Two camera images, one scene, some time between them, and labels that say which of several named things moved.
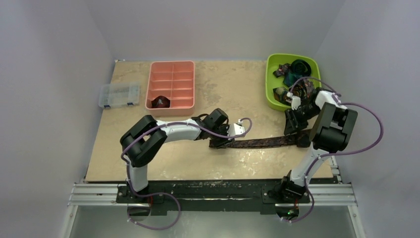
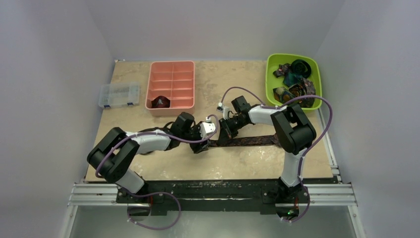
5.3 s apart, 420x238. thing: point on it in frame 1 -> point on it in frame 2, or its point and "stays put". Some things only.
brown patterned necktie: [302, 139] stays put
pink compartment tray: [175, 80] stays put
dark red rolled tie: [160, 101] stays put
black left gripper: [224, 143] -> [197, 147]
